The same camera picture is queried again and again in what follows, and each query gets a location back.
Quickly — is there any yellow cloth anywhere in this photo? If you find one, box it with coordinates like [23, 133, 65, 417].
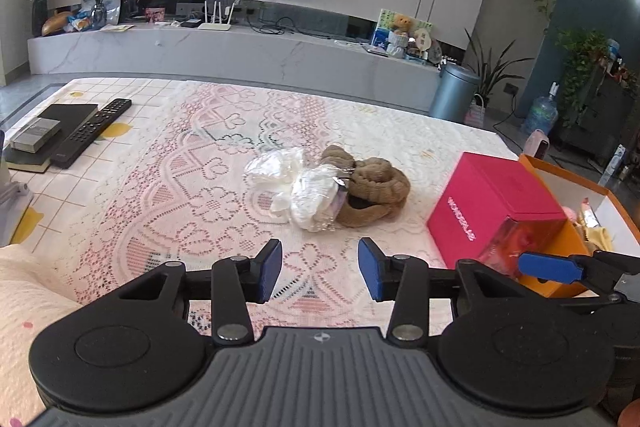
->
[574, 198, 613, 254]

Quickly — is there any orange cardboard box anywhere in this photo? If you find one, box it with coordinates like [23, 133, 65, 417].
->
[518, 155, 639, 303]

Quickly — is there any pink crochet toy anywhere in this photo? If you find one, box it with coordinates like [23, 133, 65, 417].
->
[562, 206, 579, 223]

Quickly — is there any brown plush toy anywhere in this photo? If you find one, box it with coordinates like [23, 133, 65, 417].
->
[320, 145, 411, 228]

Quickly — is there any red storage box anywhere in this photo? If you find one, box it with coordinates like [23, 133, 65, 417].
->
[426, 152, 567, 277]

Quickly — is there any white crumpled cloth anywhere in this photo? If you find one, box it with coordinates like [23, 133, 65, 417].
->
[244, 147, 350, 233]

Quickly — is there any lace pink tablecloth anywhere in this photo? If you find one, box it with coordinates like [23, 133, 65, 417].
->
[0, 77, 522, 427]

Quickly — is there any pink small heater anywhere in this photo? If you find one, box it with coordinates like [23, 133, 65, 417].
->
[523, 129, 550, 160]

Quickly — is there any blue water jug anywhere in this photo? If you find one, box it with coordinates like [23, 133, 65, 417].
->
[521, 82, 559, 135]

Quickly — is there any woven small basket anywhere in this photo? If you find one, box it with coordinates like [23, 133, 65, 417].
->
[464, 93, 486, 129]

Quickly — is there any blue-grey trash bin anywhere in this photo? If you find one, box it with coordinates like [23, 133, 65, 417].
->
[428, 63, 480, 124]

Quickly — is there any black remote control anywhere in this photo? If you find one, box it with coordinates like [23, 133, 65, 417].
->
[51, 98, 132, 169]

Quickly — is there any green potted plant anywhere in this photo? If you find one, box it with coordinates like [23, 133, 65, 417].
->
[463, 30, 533, 106]

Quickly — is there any white marble tv console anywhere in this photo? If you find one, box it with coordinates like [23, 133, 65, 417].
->
[28, 25, 439, 113]

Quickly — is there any black flat box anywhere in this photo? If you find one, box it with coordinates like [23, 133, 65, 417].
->
[2, 104, 99, 173]

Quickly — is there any teddy bear on console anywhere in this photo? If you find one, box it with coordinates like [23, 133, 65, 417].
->
[386, 13, 413, 58]

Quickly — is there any small grey box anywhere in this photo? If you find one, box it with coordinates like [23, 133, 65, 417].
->
[10, 117, 61, 154]

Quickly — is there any white wifi router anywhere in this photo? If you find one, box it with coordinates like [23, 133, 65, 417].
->
[198, 0, 236, 31]

